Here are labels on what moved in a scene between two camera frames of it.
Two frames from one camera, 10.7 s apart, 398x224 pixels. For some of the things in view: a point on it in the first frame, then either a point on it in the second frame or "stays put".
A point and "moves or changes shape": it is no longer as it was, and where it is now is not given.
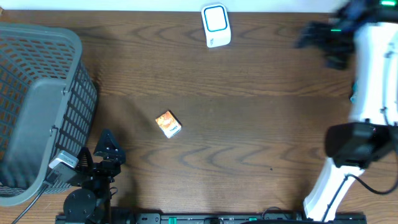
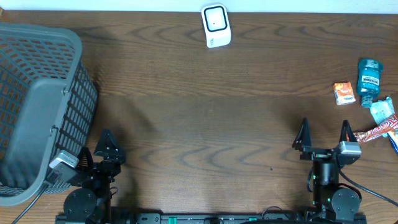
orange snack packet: (169, 124) → (344, 93)
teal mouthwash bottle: (354, 94) moves or changes shape
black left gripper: (116, 160) stays put
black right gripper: (339, 60) → (314, 154)
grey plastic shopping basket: (48, 105) stays put
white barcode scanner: (216, 25) stays put
